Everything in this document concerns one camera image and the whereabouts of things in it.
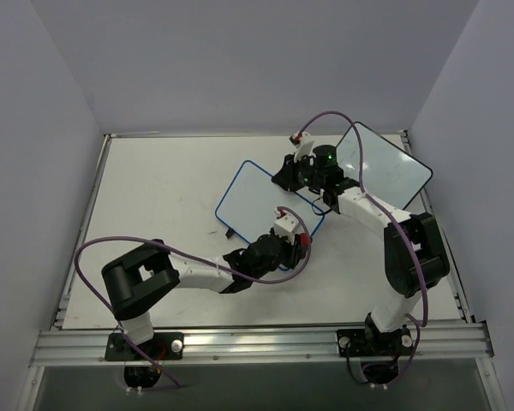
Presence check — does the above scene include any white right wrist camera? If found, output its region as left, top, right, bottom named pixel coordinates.
left=289, top=132, right=314, bottom=162

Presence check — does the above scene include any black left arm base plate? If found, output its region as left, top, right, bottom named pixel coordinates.
left=104, top=331, right=184, bottom=361

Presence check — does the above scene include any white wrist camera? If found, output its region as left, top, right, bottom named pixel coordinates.
left=272, top=207, right=302, bottom=244
left=289, top=132, right=314, bottom=162

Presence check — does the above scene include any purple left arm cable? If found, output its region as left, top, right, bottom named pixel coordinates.
left=75, top=205, right=313, bottom=390

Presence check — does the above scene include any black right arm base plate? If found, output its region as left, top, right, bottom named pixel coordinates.
left=336, top=327, right=414, bottom=358

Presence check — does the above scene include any red heart-shaped eraser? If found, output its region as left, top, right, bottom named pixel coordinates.
left=299, top=233, right=312, bottom=253

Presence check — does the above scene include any black-framed whiteboard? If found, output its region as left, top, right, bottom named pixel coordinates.
left=337, top=122, right=433, bottom=208

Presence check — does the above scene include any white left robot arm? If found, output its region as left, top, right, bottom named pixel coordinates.
left=101, top=229, right=312, bottom=359

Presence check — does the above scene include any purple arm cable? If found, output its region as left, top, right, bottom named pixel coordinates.
left=75, top=205, right=313, bottom=390
left=295, top=110, right=429, bottom=389

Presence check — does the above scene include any blue-framed whiteboard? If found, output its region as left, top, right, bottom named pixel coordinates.
left=214, top=159, right=326, bottom=271

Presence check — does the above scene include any aluminium front rail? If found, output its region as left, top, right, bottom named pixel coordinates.
left=29, top=321, right=493, bottom=367

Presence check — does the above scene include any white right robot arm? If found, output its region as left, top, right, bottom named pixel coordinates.
left=272, top=145, right=450, bottom=354

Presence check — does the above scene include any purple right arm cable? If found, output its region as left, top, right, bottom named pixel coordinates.
left=295, top=110, right=429, bottom=389

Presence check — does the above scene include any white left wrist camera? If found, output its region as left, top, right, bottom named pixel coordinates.
left=272, top=207, right=302, bottom=244

